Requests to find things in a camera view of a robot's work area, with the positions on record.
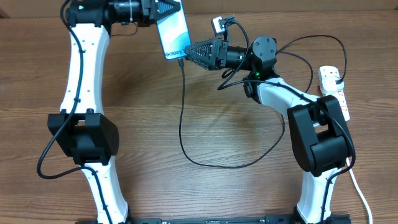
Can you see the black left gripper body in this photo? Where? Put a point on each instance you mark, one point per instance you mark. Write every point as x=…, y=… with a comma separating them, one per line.
x=146, y=18

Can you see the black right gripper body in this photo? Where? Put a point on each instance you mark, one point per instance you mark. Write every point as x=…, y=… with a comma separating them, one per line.
x=223, y=51

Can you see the Samsung Galaxy smartphone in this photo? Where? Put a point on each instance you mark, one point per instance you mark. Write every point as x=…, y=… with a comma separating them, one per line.
x=174, y=34

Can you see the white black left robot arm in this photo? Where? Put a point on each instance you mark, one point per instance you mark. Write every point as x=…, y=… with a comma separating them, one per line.
x=80, y=128

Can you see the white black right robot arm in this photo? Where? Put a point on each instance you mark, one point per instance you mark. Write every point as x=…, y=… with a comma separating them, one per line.
x=321, y=142

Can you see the white charger plug adapter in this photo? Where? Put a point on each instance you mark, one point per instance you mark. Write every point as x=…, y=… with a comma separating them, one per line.
x=329, y=85

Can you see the white power strip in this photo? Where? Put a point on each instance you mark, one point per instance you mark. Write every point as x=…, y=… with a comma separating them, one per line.
x=330, y=71

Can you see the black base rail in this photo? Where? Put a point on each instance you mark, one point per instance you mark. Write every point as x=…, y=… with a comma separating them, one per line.
x=268, y=219

